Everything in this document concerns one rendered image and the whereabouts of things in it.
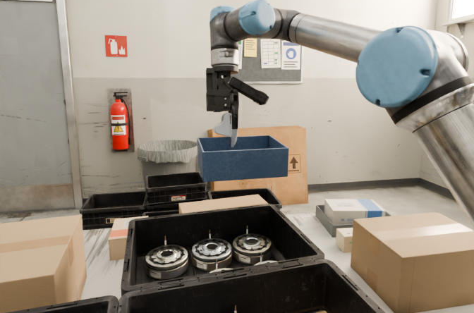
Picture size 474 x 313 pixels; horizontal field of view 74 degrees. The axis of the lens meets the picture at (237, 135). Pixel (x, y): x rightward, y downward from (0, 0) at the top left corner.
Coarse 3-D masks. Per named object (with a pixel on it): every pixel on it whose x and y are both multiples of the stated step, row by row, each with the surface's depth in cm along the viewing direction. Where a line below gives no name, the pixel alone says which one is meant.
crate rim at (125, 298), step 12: (288, 264) 61; (300, 264) 61; (312, 264) 61; (324, 264) 62; (228, 276) 57; (240, 276) 57; (252, 276) 58; (156, 288) 54; (168, 288) 54; (180, 288) 54; (192, 288) 55; (360, 288) 54; (120, 300) 51; (372, 300) 51; (120, 312) 48; (372, 312) 49; (384, 312) 48
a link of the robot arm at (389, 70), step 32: (384, 32) 46; (416, 32) 43; (384, 64) 46; (416, 64) 42; (448, 64) 43; (384, 96) 46; (416, 96) 43; (448, 96) 42; (416, 128) 46; (448, 128) 43; (448, 160) 43
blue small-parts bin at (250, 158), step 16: (208, 144) 83; (224, 144) 84; (240, 144) 85; (256, 144) 86; (272, 144) 83; (208, 160) 69; (224, 160) 70; (240, 160) 71; (256, 160) 71; (272, 160) 72; (208, 176) 70; (224, 176) 71; (240, 176) 71; (256, 176) 72; (272, 176) 73
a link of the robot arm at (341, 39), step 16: (288, 16) 78; (304, 16) 76; (288, 32) 78; (304, 32) 75; (320, 32) 71; (336, 32) 68; (352, 32) 66; (368, 32) 64; (320, 48) 73; (336, 48) 69; (352, 48) 66; (464, 48) 50
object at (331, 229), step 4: (320, 204) 137; (316, 208) 137; (320, 208) 137; (316, 212) 137; (320, 212) 131; (320, 216) 131; (324, 216) 126; (320, 220) 131; (324, 220) 126; (328, 220) 122; (324, 224) 126; (328, 224) 123; (332, 224) 118; (344, 224) 118; (348, 224) 118; (352, 224) 118; (328, 228) 123; (332, 228) 118; (328, 232) 123; (332, 232) 118; (332, 236) 119
